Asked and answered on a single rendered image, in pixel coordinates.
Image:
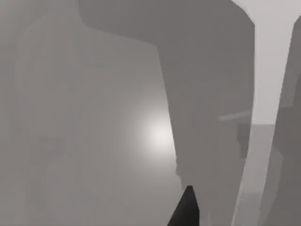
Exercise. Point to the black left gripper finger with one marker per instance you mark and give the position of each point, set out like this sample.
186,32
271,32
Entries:
187,209

